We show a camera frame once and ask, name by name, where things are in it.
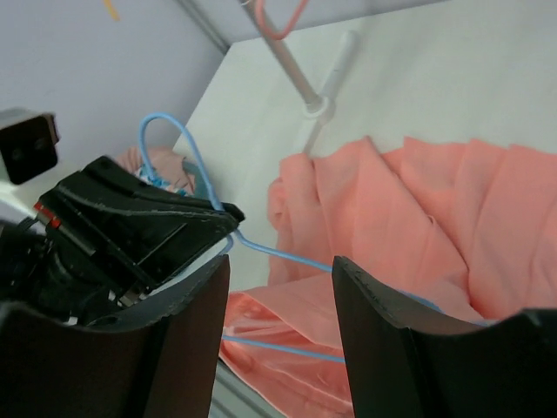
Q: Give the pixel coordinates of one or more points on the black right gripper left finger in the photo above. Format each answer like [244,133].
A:
[162,362]

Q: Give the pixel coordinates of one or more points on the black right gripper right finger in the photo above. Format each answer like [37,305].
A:
[405,359]

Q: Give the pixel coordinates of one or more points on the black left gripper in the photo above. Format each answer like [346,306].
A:
[103,241]

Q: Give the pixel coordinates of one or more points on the blue floral garment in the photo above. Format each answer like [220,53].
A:
[178,182]

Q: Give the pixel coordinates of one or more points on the dusty pink pleated garment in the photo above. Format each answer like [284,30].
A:
[163,160]

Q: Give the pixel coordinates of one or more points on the salmon pink skirt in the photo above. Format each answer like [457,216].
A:
[470,227]

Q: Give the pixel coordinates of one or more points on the pink wire hanger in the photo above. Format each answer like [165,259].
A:
[278,28]

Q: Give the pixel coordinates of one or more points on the orange plastic hanger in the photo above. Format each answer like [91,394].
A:
[111,10]

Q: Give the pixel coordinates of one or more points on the teal plastic basket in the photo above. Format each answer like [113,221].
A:
[195,185]

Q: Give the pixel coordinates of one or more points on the white and silver clothes rack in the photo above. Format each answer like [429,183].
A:
[319,100]

